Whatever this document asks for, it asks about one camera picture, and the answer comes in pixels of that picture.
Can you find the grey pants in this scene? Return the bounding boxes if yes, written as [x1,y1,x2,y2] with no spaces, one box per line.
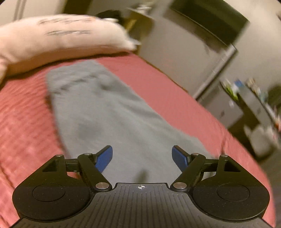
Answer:
[45,60,220,184]

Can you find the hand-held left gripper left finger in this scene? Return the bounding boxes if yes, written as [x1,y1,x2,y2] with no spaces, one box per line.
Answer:
[41,145,113,193]

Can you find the grey nightstand cabinet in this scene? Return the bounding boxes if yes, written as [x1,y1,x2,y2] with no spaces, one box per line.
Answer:
[216,81,244,129]

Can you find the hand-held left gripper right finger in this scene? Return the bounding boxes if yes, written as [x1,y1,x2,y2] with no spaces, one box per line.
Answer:
[171,145,242,193]

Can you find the grey vanity desk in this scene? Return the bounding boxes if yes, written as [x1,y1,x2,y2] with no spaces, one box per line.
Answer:
[239,84,281,141]

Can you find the pink ribbed blanket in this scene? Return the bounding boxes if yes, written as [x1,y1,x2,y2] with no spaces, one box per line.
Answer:
[0,52,277,228]

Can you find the yellow side table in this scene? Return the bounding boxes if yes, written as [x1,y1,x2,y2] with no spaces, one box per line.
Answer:
[126,8,154,44]

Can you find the white tower air conditioner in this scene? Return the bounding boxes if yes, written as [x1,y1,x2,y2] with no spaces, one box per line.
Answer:
[193,44,238,102]

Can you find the black backpack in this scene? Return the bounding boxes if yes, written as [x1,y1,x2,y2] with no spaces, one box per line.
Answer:
[96,11,122,23]

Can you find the cream pillow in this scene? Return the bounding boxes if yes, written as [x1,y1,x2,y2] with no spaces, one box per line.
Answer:
[0,14,141,85]

